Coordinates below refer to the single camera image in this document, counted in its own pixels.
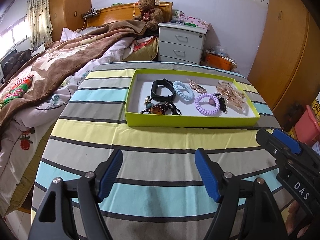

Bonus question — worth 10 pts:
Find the wooden headboard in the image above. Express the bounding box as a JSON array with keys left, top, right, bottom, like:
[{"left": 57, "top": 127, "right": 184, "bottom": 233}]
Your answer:
[{"left": 85, "top": 2, "right": 173, "bottom": 28}]

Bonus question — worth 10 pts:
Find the red green striped cushion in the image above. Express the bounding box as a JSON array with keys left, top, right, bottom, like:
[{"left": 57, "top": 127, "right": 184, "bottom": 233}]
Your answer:
[{"left": 1, "top": 74, "right": 34, "bottom": 108}]

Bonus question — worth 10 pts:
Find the black hair tie pink ball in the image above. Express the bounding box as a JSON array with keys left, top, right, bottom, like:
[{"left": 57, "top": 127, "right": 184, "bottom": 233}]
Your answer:
[{"left": 209, "top": 93, "right": 227, "bottom": 113}]

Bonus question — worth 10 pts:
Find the brown fleece blanket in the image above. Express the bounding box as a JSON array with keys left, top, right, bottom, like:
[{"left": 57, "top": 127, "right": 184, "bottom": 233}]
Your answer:
[{"left": 1, "top": 20, "right": 147, "bottom": 132}]

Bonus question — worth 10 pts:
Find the purple spiral hair tie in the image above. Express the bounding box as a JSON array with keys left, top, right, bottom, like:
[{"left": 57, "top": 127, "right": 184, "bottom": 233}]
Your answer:
[{"left": 194, "top": 93, "right": 221, "bottom": 116}]

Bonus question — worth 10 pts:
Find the black smart band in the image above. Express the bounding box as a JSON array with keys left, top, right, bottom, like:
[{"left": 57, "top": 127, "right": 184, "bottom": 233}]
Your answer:
[{"left": 150, "top": 79, "right": 176, "bottom": 102}]

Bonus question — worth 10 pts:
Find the green shallow box tray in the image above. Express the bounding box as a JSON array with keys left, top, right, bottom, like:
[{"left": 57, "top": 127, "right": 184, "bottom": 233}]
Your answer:
[{"left": 125, "top": 69, "right": 260, "bottom": 128}]

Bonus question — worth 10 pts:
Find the wooden wardrobe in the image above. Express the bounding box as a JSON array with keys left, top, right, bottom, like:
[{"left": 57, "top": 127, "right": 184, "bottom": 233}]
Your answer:
[{"left": 248, "top": 0, "right": 319, "bottom": 126}]

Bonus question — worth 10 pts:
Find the dark red bead necklace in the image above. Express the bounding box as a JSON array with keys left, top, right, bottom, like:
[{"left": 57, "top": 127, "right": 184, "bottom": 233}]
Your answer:
[{"left": 139, "top": 101, "right": 173, "bottom": 116}]

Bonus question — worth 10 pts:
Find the striped tablecloth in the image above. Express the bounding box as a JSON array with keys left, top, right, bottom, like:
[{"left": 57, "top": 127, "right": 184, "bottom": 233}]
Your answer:
[{"left": 31, "top": 62, "right": 292, "bottom": 239}]

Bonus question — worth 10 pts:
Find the rose gold hair clip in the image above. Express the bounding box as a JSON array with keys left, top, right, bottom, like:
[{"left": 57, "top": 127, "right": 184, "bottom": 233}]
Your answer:
[{"left": 187, "top": 79, "right": 207, "bottom": 94}]

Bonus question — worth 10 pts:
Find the floral white quilt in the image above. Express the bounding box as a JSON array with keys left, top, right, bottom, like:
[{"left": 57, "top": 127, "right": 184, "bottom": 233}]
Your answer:
[{"left": 1, "top": 37, "right": 134, "bottom": 217}]

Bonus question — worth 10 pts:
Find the blue spiral hair tie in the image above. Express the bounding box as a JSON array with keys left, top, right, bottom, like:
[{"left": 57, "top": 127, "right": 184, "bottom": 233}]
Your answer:
[{"left": 172, "top": 80, "right": 195, "bottom": 103}]

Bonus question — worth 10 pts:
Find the white three-drawer nightstand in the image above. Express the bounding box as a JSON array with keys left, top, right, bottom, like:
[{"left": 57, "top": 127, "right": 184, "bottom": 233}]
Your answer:
[{"left": 158, "top": 23, "right": 207, "bottom": 64}]

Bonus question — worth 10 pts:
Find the brown teddy bear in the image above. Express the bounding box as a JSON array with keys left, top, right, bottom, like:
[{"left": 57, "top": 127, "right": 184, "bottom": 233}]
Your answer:
[{"left": 133, "top": 0, "right": 164, "bottom": 31}]

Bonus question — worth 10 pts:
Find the right hand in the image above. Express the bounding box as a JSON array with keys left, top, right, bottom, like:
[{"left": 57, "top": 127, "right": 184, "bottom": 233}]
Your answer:
[{"left": 285, "top": 200, "right": 310, "bottom": 238}]

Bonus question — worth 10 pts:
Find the rose gold hair claw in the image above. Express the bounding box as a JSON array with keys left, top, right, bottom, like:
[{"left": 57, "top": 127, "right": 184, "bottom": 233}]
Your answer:
[{"left": 216, "top": 80, "right": 246, "bottom": 110}]

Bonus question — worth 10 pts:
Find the patterned curtain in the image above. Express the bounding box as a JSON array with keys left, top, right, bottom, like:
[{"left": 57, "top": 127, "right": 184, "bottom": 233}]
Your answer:
[{"left": 27, "top": 0, "right": 53, "bottom": 51}]

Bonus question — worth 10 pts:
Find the orange storage bin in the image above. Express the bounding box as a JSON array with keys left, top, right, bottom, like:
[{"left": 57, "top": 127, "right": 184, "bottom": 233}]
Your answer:
[{"left": 204, "top": 53, "right": 237, "bottom": 71}]

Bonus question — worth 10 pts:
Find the pink flat box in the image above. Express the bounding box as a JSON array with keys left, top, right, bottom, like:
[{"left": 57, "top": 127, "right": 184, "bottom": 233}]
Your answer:
[{"left": 184, "top": 16, "right": 210, "bottom": 30}]

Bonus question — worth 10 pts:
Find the pink plastic bucket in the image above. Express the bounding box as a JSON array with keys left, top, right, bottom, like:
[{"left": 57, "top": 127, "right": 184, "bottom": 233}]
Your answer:
[{"left": 295, "top": 106, "right": 319, "bottom": 147}]

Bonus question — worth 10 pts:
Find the black cord teal bead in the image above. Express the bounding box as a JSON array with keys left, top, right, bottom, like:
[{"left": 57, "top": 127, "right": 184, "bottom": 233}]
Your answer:
[{"left": 140, "top": 96, "right": 182, "bottom": 115}]

